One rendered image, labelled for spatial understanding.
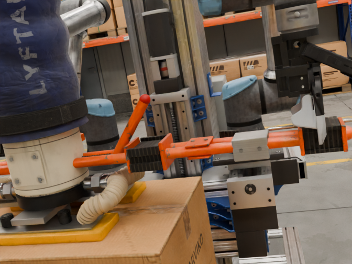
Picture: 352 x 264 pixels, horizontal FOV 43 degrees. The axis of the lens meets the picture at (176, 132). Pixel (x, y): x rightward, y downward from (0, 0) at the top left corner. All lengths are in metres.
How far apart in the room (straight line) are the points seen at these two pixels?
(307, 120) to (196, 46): 0.82
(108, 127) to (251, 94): 0.49
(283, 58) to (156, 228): 0.41
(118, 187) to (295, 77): 0.41
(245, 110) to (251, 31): 7.95
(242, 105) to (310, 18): 0.62
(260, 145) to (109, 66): 9.05
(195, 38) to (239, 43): 7.77
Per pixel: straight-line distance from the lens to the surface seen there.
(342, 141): 0.88
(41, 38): 0.95
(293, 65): 0.87
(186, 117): 1.54
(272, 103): 1.43
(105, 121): 1.53
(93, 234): 0.91
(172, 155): 0.91
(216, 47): 9.39
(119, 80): 9.83
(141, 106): 0.93
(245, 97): 1.42
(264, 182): 1.34
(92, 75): 9.94
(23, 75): 0.94
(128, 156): 0.92
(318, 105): 0.84
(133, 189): 1.10
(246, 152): 0.88
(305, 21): 0.85
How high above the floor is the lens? 1.44
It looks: 12 degrees down
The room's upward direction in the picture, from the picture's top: 10 degrees counter-clockwise
